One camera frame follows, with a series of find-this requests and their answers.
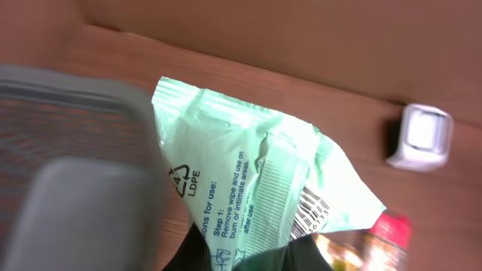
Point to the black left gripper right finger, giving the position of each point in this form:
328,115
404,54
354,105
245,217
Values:
303,255

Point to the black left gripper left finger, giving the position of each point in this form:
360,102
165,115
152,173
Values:
192,254

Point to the orange spaghetti pasta packet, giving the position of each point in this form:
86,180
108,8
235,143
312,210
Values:
380,248

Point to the teal wet wipes packet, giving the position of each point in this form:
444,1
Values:
254,179

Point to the white barcode scanner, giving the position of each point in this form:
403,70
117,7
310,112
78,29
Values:
424,139

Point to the grey plastic shopping basket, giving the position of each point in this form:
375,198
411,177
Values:
82,175

